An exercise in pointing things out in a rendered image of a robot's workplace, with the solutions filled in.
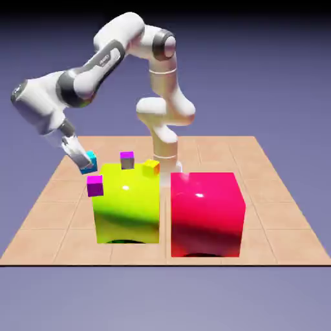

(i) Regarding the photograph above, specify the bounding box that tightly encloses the small magenta and grey cube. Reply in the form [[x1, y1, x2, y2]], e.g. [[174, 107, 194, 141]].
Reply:
[[120, 151, 135, 170]]

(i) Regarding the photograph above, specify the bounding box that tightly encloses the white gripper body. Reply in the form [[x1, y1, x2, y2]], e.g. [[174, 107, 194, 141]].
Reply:
[[61, 134, 94, 169]]

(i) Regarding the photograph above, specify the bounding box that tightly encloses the small yellow cube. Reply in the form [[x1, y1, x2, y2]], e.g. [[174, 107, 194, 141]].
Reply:
[[142, 159, 160, 178]]

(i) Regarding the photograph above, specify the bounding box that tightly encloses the small cyan cube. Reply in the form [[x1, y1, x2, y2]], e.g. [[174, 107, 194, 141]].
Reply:
[[79, 151, 98, 175]]

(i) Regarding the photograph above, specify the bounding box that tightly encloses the large red box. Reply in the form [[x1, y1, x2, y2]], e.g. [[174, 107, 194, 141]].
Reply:
[[170, 172, 246, 259]]

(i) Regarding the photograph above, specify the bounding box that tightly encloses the large yellow-green box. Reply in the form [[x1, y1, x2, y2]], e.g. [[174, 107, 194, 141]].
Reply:
[[92, 162, 160, 244]]

